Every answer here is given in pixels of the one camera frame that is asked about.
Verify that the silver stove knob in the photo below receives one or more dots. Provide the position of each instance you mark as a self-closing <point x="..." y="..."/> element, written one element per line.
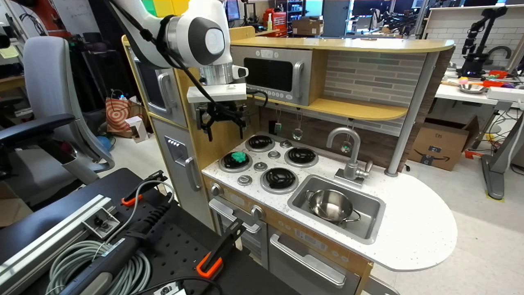
<point x="244" y="179"/>
<point x="273" y="155"/>
<point x="285" y="143"/>
<point x="260" y="166"/>

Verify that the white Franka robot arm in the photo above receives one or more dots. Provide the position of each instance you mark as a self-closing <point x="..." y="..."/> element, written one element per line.
<point x="185" y="33"/>

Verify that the green foam block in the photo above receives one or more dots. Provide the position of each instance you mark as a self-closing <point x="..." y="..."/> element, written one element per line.
<point x="144" y="5"/>

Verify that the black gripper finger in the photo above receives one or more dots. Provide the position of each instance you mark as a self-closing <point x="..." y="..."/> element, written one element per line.
<point x="239" y="123"/>
<point x="204" y="125"/>

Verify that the brown cardboard box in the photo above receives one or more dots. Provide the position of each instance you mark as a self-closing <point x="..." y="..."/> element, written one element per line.
<point x="442" y="145"/>

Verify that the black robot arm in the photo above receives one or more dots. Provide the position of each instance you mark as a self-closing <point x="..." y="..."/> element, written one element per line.
<point x="479" y="38"/>

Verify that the small steel pot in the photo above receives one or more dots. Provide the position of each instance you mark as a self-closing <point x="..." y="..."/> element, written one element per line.
<point x="329" y="205"/>

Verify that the grey toy sink basin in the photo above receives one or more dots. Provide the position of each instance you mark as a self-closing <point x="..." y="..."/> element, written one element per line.
<point x="365" y="215"/>

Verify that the aluminium extrusion rail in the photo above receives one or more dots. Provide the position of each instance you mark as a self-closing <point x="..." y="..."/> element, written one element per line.
<point x="54" y="230"/>

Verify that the black coil stove burner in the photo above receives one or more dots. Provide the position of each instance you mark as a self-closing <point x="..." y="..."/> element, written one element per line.
<point x="301" y="156"/>
<point x="258" y="143"/>
<point x="224" y="163"/>
<point x="278" y="179"/>

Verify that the silver toy faucet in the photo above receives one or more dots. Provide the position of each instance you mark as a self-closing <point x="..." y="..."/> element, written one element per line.
<point x="353" y="148"/>

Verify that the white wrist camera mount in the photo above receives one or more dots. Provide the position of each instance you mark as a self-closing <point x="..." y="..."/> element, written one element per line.
<point x="214" y="92"/>

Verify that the white desk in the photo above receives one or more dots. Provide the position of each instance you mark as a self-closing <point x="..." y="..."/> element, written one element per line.
<point x="463" y="94"/>

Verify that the metal mounting bracket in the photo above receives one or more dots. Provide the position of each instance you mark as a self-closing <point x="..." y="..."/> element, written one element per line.
<point x="101" y="222"/>

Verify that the silver toy microwave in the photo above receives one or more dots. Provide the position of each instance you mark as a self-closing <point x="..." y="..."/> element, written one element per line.
<point x="296" y="76"/>

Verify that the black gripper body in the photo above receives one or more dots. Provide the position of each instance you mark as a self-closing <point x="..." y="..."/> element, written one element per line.
<point x="221" y="110"/>

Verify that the grey office chair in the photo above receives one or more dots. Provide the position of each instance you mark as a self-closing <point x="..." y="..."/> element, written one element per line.
<point x="45" y="82"/>

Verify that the silver oven front knob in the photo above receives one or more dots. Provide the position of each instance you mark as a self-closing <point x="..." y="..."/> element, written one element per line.
<point x="214" y="189"/>
<point x="255" y="210"/>

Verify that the orange patterned bag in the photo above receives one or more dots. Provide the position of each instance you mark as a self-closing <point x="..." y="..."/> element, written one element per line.
<point x="116" y="115"/>

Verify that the green plastic grapes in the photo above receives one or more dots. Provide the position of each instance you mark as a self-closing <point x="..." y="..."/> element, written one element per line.
<point x="237" y="158"/>

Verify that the wooden toy play kitchen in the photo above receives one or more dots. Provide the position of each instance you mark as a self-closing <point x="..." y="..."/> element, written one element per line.
<point x="409" y="230"/>

